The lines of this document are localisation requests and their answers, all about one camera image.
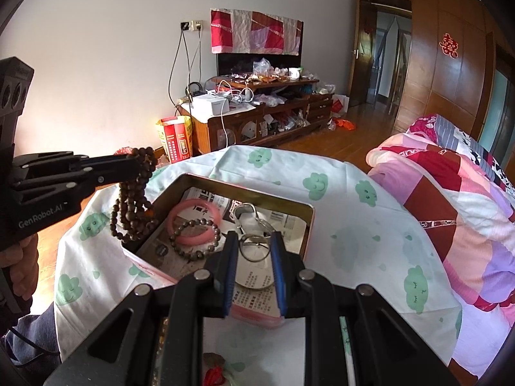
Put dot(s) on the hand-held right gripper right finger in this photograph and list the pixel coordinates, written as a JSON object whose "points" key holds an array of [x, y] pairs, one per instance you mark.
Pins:
{"points": [[278, 277]]}

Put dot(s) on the wall socket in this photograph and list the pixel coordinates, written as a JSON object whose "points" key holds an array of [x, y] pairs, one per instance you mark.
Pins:
{"points": [[191, 25]]}

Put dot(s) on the pink patchwork quilt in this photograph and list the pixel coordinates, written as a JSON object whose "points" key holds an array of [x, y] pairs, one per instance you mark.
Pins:
{"points": [[454, 209]]}

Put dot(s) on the wooden tv cabinet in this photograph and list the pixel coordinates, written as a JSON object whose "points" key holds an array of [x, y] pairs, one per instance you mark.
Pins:
{"points": [[289, 108]]}

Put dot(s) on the dark blue trousers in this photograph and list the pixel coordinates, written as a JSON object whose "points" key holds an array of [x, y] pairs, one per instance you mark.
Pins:
{"points": [[28, 337]]}

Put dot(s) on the white box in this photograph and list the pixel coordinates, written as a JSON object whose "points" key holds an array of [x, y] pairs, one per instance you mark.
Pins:
{"points": [[209, 104]]}

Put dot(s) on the black television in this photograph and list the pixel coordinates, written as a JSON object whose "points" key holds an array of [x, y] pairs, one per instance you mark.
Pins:
{"points": [[233, 64]]}

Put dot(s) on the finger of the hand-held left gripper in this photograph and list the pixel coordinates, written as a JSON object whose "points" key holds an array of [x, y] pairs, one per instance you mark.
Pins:
{"points": [[104, 179], [108, 163]]}

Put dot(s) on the red and pink cloth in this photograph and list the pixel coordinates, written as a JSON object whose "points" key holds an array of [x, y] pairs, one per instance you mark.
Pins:
{"points": [[257, 32]]}

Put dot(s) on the red and yellow bag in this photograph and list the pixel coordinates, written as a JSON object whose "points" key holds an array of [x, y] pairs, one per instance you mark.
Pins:
{"points": [[175, 140]]}

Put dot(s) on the silver wristwatch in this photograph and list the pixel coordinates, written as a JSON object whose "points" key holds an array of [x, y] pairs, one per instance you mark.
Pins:
{"points": [[263, 222]]}

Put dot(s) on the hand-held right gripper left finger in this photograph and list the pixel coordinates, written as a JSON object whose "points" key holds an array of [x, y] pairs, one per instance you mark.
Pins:
{"points": [[230, 277]]}

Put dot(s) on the printed paper lining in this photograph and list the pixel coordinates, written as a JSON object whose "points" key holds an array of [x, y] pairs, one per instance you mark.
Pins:
{"points": [[285, 217]]}

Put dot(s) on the wooden wardrobe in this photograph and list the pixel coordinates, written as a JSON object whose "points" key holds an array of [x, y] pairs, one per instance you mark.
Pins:
{"points": [[438, 88]]}

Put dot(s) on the red tassel charm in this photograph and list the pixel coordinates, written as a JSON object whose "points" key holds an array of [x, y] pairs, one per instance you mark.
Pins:
{"points": [[213, 374]]}

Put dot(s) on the pink tin box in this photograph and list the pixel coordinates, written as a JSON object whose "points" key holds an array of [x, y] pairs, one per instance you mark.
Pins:
{"points": [[151, 267]]}

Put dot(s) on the white mug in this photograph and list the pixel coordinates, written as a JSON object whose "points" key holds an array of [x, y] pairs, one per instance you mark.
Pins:
{"points": [[295, 74]]}

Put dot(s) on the white paper bag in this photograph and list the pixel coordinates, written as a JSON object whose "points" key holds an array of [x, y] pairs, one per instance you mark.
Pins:
{"points": [[340, 104]]}

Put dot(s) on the pink bangle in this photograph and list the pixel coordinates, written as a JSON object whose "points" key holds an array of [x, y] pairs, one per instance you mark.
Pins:
{"points": [[177, 213]]}

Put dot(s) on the cloud print tablecloth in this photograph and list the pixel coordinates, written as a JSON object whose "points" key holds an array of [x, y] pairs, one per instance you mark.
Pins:
{"points": [[342, 225]]}

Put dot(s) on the orange bag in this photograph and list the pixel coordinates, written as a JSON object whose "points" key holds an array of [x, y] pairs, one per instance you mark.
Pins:
{"points": [[345, 124]]}

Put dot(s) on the wooden door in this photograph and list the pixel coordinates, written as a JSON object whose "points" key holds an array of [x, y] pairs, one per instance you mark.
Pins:
{"points": [[362, 48]]}

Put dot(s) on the person's left hand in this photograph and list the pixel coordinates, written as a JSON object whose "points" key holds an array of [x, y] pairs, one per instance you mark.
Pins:
{"points": [[22, 265]]}

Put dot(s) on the trash bin with red bag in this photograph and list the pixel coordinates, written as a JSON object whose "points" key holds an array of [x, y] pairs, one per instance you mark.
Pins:
{"points": [[120, 151]]}

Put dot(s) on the red paper decoration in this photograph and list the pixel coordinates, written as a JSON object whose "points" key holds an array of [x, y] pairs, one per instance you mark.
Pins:
{"points": [[450, 45]]}

